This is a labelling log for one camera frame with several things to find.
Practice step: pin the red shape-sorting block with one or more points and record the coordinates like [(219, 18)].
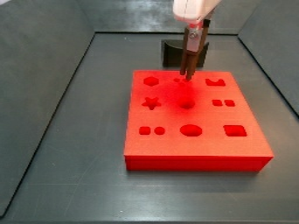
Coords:
[(192, 125)]

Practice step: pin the brown three-prong peg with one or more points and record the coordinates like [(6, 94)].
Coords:
[(191, 57)]

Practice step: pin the dark grey curved holder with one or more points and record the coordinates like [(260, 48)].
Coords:
[(172, 53)]

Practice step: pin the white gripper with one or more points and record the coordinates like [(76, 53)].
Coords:
[(191, 11)]

